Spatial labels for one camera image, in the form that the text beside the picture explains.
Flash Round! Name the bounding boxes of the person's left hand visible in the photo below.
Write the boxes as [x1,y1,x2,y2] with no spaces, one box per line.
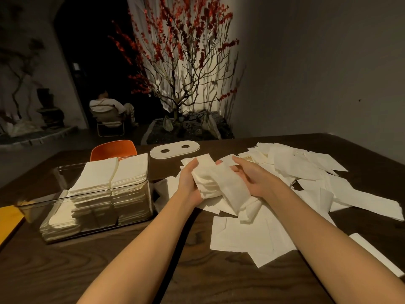
[176,157,204,207]

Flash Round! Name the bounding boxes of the person's right hand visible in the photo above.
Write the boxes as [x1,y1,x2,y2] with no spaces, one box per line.
[232,155,283,202]

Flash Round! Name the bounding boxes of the bundle of white napkins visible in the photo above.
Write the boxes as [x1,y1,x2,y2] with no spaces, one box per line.
[191,154,261,224]

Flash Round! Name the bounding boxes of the person's right forearm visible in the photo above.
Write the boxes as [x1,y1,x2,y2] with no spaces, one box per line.
[260,183,405,304]

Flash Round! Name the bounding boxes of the person's left forearm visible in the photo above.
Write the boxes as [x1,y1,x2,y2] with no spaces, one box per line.
[77,195,206,304]

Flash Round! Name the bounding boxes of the white oval lid with holes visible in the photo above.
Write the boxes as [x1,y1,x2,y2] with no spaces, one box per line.
[150,140,201,161]

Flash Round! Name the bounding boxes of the dark stone planter bed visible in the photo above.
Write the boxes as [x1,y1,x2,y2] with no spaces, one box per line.
[141,111,235,146]

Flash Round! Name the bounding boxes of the scattered pile of loose napkins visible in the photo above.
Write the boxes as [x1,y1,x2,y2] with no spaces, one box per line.
[153,142,405,269]

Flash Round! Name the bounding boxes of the white curtain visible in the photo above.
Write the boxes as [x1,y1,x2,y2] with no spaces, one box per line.
[127,0,238,115]

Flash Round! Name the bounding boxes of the orange chair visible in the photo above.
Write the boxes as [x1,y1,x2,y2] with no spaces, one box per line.
[90,140,138,162]

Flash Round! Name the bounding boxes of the neat stacks of folded napkins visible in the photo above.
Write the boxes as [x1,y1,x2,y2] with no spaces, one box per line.
[39,153,152,242]

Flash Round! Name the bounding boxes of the metal folding chair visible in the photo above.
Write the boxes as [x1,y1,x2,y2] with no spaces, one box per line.
[91,108,130,138]

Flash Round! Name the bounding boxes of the red blossom tree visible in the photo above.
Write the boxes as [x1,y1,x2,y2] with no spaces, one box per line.
[108,0,241,121]

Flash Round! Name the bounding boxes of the clear plastic napkin box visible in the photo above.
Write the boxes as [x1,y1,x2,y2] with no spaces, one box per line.
[16,161,155,245]

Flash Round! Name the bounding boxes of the dark vase on stand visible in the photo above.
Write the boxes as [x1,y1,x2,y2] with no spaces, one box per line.
[36,88,66,129]

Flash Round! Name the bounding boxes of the single white napkin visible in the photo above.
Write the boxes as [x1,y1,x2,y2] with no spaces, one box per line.
[349,233,405,278]

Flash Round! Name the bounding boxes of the yellow chair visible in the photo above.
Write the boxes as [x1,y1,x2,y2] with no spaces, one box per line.
[0,205,26,247]

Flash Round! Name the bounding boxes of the bare branch plant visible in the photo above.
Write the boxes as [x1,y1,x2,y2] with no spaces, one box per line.
[0,38,45,124]

